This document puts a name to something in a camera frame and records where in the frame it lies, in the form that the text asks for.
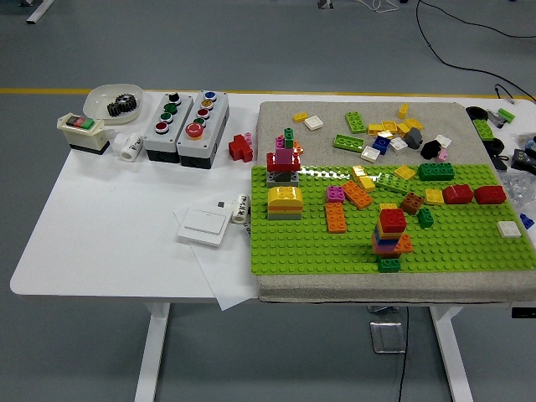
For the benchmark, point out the orange long brick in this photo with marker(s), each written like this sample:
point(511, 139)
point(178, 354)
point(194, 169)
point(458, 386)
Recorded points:
point(356, 194)
point(335, 216)
point(298, 148)

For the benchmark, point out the white square tile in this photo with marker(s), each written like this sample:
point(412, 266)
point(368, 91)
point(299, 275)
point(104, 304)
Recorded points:
point(370, 153)
point(508, 229)
point(443, 140)
point(313, 122)
point(398, 143)

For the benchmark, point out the yellow square brick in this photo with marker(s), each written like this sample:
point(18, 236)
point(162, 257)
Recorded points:
point(389, 125)
point(374, 129)
point(404, 171)
point(358, 171)
point(367, 183)
point(413, 123)
point(434, 196)
point(403, 128)

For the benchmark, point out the red square brick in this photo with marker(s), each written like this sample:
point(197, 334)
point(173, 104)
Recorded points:
point(392, 220)

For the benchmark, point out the lime long brick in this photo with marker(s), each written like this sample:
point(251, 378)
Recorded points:
point(357, 122)
point(393, 183)

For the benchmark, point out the brown square brick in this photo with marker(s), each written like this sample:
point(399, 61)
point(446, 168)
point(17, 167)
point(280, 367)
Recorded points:
point(412, 204)

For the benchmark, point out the dark green square brick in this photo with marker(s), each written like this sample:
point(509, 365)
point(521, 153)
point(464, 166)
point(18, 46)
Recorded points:
point(426, 218)

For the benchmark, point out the dark green long brick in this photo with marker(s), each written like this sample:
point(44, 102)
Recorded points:
point(435, 171)

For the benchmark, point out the yellow domed brick stack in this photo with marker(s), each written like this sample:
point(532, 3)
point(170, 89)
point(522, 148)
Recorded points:
point(284, 201)

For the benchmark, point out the brick tower with grey base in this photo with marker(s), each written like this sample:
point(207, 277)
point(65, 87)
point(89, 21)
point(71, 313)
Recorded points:
point(281, 163)

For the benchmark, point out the green baseplate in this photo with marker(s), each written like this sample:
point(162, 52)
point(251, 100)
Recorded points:
point(293, 251)

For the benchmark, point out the red brick cluster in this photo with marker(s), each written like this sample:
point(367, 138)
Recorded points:
point(239, 150)

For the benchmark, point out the small pink brick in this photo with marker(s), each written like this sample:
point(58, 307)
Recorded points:
point(248, 138)
point(443, 156)

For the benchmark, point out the pink square brick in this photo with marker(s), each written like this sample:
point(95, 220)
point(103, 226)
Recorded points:
point(334, 193)

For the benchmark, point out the yellow flat brick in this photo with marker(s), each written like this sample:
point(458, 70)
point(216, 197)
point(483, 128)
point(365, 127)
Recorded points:
point(300, 117)
point(385, 135)

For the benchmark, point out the brick tower with green base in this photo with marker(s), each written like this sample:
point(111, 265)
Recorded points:
point(387, 243)

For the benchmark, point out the blue brick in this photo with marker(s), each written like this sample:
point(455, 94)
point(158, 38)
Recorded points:
point(381, 143)
point(527, 220)

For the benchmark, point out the grey brick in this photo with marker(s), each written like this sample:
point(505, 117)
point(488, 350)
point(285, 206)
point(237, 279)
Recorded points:
point(413, 137)

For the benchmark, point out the small yellow narrow brick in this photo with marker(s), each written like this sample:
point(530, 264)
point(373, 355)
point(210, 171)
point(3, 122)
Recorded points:
point(403, 110)

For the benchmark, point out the black brick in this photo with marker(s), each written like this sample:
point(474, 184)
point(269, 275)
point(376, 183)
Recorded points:
point(430, 150)

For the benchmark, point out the white labelled tube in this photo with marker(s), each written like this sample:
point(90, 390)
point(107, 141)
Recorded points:
point(240, 208)

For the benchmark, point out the white paper sheet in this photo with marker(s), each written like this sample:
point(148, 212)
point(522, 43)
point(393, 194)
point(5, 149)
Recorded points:
point(234, 289)

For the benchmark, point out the grey emergency-stop control box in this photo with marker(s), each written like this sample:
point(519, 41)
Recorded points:
point(211, 125)

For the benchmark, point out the lime long plate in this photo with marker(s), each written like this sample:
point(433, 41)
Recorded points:
point(483, 129)
point(348, 142)

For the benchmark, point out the grey four-button control box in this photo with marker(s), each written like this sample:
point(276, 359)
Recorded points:
point(180, 125)

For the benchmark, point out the grey-brown foam mat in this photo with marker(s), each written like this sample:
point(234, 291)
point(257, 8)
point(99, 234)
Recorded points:
point(377, 289)

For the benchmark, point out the white pipe fitting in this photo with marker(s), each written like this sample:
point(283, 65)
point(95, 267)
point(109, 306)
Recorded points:
point(130, 148)

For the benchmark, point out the black metal gear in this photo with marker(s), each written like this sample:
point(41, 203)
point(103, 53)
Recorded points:
point(121, 105)

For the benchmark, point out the silver floor outlet box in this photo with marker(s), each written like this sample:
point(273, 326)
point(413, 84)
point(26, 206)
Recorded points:
point(387, 337)

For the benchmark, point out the white table leg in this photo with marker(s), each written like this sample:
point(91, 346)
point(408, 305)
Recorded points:
point(450, 356)
point(151, 356)

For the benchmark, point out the white bowl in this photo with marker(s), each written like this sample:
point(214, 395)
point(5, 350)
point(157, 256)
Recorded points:
point(98, 104)

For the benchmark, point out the grey floor stand foot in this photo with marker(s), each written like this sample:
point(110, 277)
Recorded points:
point(324, 4)

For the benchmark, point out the black round part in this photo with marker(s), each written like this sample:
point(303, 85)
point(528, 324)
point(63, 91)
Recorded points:
point(496, 145)

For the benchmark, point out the small black part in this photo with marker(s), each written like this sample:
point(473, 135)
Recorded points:
point(500, 161)

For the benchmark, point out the grey clear plastic part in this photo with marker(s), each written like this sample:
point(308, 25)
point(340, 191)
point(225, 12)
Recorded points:
point(496, 119)

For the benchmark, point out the clear plastic bag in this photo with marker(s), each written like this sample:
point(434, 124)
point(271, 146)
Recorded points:
point(519, 188)

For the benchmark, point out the small green plastic piece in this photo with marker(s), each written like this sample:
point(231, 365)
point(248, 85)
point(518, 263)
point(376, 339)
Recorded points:
point(505, 114)

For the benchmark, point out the black box with yellow dots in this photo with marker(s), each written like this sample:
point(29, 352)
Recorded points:
point(523, 159)

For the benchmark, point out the bag of blue parts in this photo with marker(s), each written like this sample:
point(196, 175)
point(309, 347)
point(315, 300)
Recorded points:
point(528, 140)

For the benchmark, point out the black table control panel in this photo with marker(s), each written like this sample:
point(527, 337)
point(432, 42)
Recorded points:
point(523, 312)

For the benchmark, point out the white furniture foot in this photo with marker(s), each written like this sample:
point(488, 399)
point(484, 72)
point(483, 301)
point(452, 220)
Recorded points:
point(39, 9)

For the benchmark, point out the white wall switch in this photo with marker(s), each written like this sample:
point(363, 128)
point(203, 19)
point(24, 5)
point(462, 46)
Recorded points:
point(203, 226)

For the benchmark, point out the metal bracket under table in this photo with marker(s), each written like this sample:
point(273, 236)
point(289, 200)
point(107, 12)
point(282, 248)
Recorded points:
point(383, 309)

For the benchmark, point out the white red-green switch box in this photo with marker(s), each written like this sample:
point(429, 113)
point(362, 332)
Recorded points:
point(81, 134)

